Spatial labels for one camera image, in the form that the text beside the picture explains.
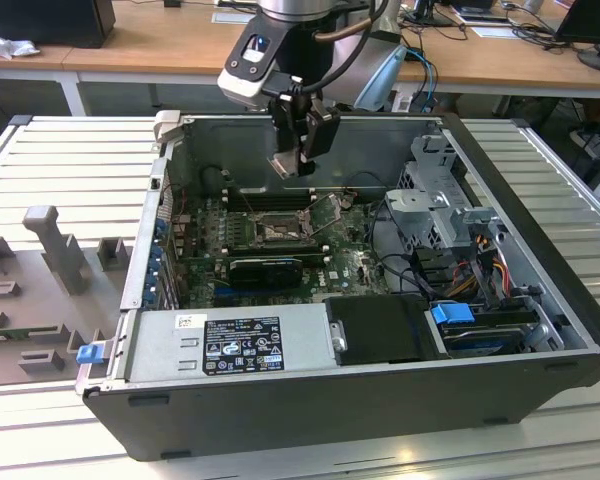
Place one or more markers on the green RAM stick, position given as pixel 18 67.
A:
pixel 5 336

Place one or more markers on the blue expansion slot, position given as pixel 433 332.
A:
pixel 221 290

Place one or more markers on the crumpled white paper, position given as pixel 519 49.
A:
pixel 10 46

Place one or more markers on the black graphics card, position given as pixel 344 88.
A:
pixel 265 274

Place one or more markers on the black plastic shroud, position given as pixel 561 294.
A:
pixel 380 327

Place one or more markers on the blue plastic latch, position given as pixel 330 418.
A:
pixel 90 354

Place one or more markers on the black box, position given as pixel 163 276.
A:
pixel 45 22

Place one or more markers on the hard disk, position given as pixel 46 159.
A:
pixel 485 342

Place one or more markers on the silver coin battery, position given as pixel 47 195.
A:
pixel 346 201

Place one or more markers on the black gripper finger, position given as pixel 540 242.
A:
pixel 322 132
pixel 286 125

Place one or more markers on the green motherboard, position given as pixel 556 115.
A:
pixel 345 245

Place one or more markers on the blue disk carrier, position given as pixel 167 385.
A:
pixel 452 316

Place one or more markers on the metal locking lever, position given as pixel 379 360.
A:
pixel 250 204
pixel 331 220

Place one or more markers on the white paper sheet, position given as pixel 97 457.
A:
pixel 495 31

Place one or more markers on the metal drive cage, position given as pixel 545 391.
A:
pixel 420 200

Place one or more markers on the silver metal latch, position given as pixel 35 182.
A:
pixel 338 337

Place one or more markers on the pale blue teach pendant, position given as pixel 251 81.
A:
pixel 386 75

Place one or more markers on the wooden desk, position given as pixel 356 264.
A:
pixel 170 45

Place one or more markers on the silver CPU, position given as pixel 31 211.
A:
pixel 285 165

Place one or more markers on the black monitor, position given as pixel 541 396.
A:
pixel 592 20

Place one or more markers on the grey parts rack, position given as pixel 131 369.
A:
pixel 55 310

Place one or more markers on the black cylindrical component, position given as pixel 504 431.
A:
pixel 212 180

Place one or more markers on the metal disk bay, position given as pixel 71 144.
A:
pixel 550 335

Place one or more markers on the grey power supply unit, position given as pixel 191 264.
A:
pixel 155 345

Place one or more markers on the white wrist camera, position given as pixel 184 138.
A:
pixel 245 85

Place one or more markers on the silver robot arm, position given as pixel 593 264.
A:
pixel 295 7

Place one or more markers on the black PC case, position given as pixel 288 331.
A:
pixel 330 420

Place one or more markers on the CPU socket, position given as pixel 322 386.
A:
pixel 280 227

